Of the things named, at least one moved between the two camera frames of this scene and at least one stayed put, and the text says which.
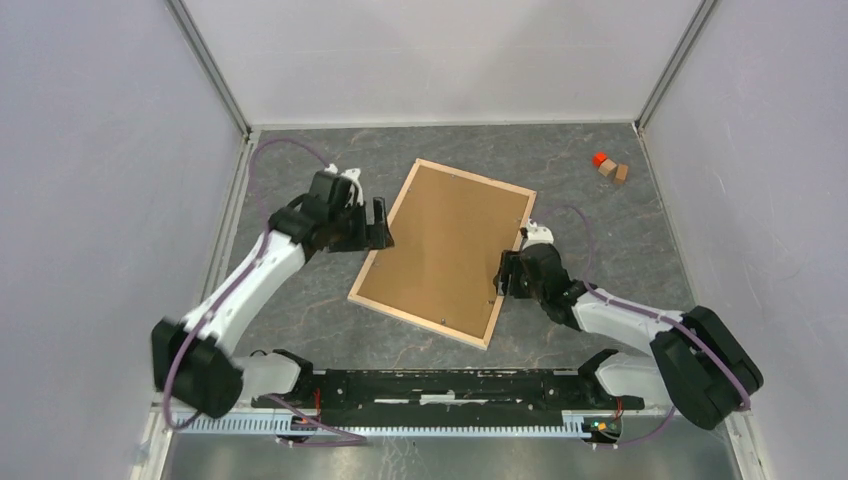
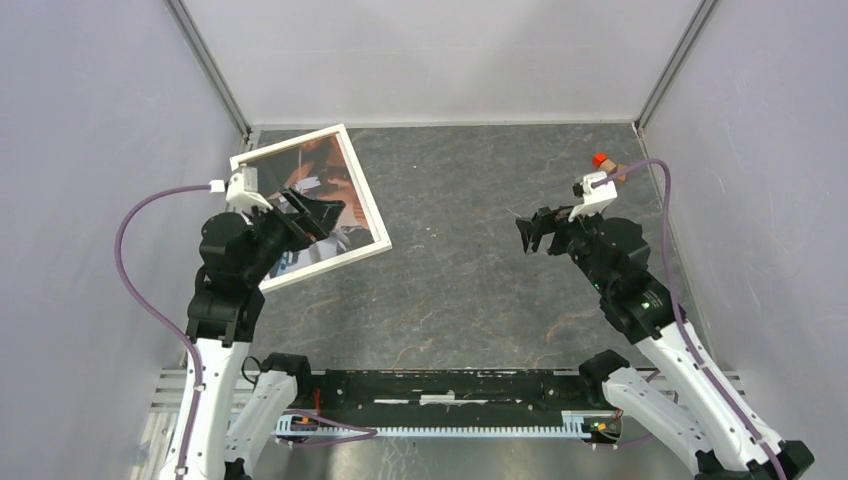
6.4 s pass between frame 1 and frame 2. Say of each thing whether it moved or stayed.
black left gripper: moved
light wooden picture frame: moved
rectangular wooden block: stayed
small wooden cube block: stayed
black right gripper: moved
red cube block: stayed
